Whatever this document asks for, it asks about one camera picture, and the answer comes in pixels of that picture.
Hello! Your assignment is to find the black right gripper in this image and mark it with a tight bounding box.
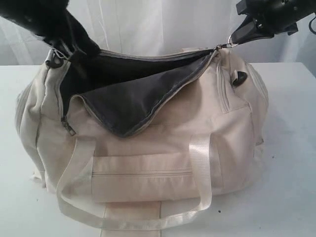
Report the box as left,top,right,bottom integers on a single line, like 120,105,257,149
231,0,316,45

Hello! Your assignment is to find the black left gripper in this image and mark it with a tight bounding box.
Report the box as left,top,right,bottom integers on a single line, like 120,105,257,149
0,0,99,56

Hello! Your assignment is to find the brass key ring zipper pull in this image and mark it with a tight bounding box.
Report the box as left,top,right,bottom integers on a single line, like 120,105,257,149
215,34,240,49

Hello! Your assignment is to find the cream canvas duffel bag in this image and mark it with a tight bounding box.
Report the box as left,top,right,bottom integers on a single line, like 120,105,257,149
15,48,269,237

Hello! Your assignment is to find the metal zipper slider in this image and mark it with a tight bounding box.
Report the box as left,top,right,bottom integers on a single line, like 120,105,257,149
61,116,76,136

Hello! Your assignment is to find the black plastic strap ring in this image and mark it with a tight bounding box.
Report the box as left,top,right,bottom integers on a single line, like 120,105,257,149
45,49,68,70
231,70,247,87

